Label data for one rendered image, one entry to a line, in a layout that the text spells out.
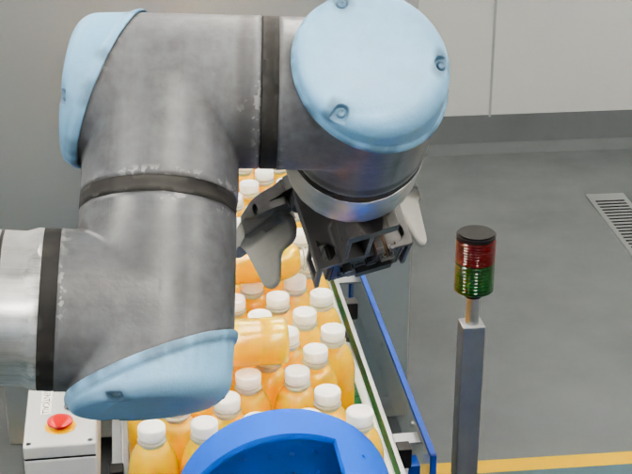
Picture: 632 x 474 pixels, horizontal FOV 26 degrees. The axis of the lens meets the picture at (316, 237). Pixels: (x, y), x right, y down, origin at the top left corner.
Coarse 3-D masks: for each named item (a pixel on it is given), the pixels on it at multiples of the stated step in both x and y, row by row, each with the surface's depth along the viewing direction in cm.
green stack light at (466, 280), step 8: (456, 264) 216; (456, 272) 217; (464, 272) 215; (472, 272) 215; (480, 272) 214; (488, 272) 215; (456, 280) 217; (464, 280) 216; (472, 280) 215; (480, 280) 215; (488, 280) 216; (456, 288) 218; (464, 288) 216; (472, 288) 216; (480, 288) 216; (488, 288) 217; (472, 296) 216; (480, 296) 216
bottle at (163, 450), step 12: (144, 444) 190; (156, 444) 190; (168, 444) 193; (132, 456) 192; (144, 456) 190; (156, 456) 190; (168, 456) 191; (132, 468) 192; (144, 468) 190; (156, 468) 190; (168, 468) 191
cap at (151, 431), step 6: (144, 420) 192; (150, 420) 192; (156, 420) 192; (138, 426) 191; (144, 426) 191; (150, 426) 191; (156, 426) 191; (162, 426) 191; (138, 432) 190; (144, 432) 190; (150, 432) 189; (156, 432) 190; (162, 432) 190; (144, 438) 190; (150, 438) 190; (156, 438) 190; (162, 438) 191
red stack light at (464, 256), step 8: (456, 240) 215; (496, 240) 215; (456, 248) 216; (464, 248) 214; (472, 248) 213; (480, 248) 213; (488, 248) 213; (456, 256) 216; (464, 256) 214; (472, 256) 213; (480, 256) 213; (488, 256) 214; (464, 264) 215; (472, 264) 214; (480, 264) 214; (488, 264) 215
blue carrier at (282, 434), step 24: (288, 408) 172; (216, 432) 171; (240, 432) 168; (264, 432) 167; (288, 432) 166; (312, 432) 167; (336, 432) 169; (360, 432) 174; (192, 456) 172; (216, 456) 167; (240, 456) 173; (264, 456) 173; (288, 456) 174; (312, 456) 174; (336, 456) 175; (360, 456) 167
